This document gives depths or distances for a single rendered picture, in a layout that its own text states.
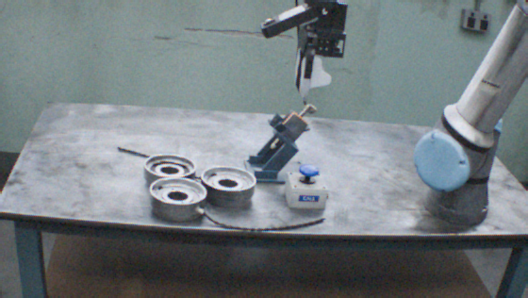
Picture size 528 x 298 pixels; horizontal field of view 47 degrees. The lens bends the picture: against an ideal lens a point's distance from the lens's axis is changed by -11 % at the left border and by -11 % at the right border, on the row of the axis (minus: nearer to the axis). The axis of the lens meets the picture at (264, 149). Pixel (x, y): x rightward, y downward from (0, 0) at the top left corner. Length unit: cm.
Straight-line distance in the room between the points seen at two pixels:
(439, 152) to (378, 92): 189
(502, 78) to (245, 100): 196
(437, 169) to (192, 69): 185
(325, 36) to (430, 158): 32
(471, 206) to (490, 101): 29
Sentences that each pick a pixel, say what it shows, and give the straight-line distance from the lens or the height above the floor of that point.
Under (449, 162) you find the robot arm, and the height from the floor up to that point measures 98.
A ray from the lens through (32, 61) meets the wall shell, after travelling 297.
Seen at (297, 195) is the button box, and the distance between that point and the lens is 130.
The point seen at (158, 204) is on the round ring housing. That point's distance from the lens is 121.
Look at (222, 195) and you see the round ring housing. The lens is 126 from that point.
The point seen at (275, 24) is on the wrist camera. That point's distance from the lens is 132.
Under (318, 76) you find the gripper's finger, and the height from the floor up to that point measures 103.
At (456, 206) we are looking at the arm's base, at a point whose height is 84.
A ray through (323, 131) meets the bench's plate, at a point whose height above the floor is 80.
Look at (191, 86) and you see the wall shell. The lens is 293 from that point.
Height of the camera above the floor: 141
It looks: 23 degrees down
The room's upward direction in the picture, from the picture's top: 7 degrees clockwise
